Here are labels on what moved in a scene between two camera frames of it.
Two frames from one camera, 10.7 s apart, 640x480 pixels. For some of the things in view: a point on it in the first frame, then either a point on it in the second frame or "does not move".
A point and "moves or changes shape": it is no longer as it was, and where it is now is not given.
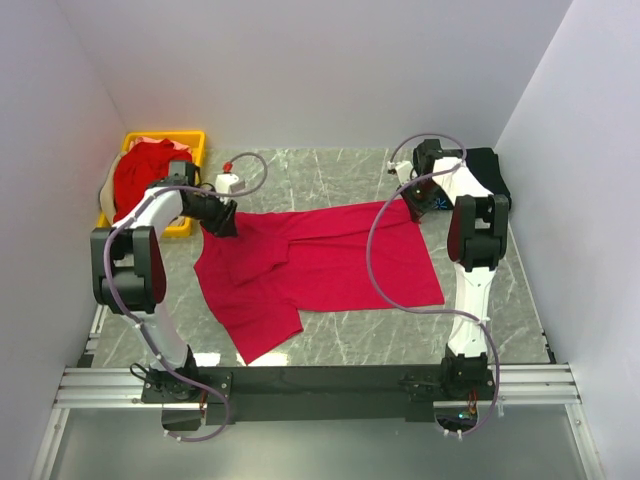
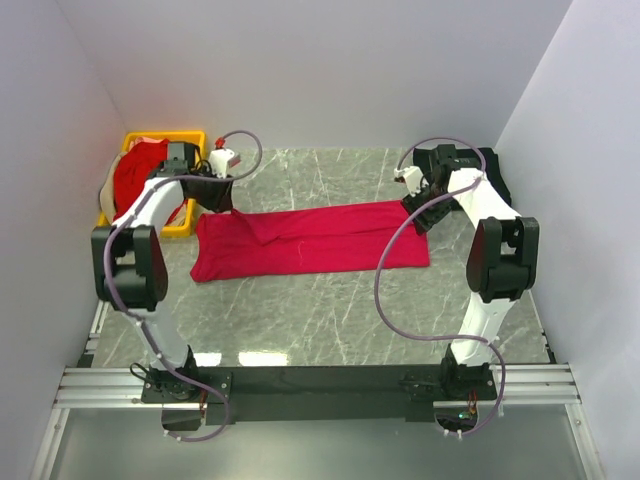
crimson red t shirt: (281, 263) moves or changes shape
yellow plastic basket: (193, 141) does not move
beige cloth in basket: (107, 193) does not move
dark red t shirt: (141, 165) does not move
